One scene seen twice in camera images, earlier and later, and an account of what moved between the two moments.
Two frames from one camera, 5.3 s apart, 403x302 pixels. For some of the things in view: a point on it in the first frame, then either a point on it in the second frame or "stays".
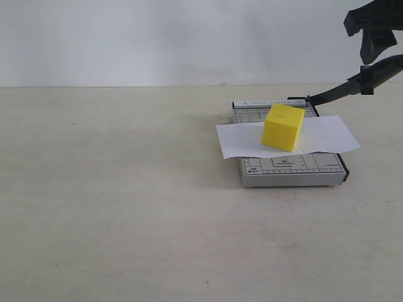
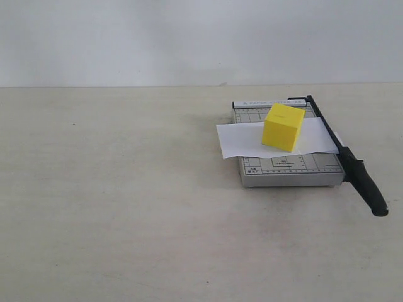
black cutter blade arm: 364,82 to 354,170
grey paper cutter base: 286,170 stays
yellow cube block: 282,126 stays
